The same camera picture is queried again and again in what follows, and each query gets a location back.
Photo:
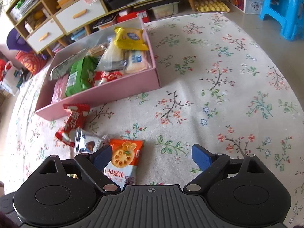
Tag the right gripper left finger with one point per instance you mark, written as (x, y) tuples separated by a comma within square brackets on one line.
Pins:
[(92, 165)]

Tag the clear storage bin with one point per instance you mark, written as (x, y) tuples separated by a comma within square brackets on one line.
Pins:
[(166, 10)]

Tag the green snack pack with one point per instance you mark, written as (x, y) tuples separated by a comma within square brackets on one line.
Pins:
[(81, 75)]

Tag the pink snack pack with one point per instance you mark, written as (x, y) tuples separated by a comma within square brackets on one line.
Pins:
[(59, 89)]

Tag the yellow egg tray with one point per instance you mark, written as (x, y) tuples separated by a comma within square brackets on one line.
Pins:
[(211, 6)]

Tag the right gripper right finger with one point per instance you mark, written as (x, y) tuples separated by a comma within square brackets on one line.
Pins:
[(211, 165)]

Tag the floral tablecloth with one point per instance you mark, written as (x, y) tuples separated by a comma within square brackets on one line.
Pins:
[(218, 89)]

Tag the white printed carton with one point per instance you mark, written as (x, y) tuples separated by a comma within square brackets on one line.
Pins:
[(248, 6)]

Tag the clear white snack bag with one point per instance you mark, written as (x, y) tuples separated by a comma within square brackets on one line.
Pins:
[(112, 59)]

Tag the red candy snack bag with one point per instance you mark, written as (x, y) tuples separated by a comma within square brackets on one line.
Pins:
[(76, 119)]

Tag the red flat box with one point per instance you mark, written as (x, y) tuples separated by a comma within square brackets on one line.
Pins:
[(128, 15)]

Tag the gold foil snack packet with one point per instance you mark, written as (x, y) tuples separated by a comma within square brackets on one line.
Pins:
[(72, 176)]

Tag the yellow snack bag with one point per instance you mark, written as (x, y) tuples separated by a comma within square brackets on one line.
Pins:
[(130, 39)]

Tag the red lantern bag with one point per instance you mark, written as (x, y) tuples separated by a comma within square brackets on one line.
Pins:
[(31, 61)]

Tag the brown beef cracker pack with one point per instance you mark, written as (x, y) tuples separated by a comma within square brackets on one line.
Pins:
[(97, 51)]

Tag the silver green snack bag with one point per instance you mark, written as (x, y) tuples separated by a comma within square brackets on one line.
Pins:
[(65, 66)]

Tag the orange white biscuit pack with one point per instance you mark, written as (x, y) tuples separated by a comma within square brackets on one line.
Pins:
[(123, 165)]

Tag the blue plastic stool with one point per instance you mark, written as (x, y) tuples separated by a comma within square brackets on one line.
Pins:
[(289, 13)]

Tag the blue triangle snack packet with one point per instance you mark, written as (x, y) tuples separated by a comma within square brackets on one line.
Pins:
[(87, 142)]

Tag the wooden tv cabinet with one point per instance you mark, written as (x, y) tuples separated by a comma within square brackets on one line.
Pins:
[(58, 21)]

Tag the red snack in box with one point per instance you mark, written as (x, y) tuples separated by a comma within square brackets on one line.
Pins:
[(105, 77)]

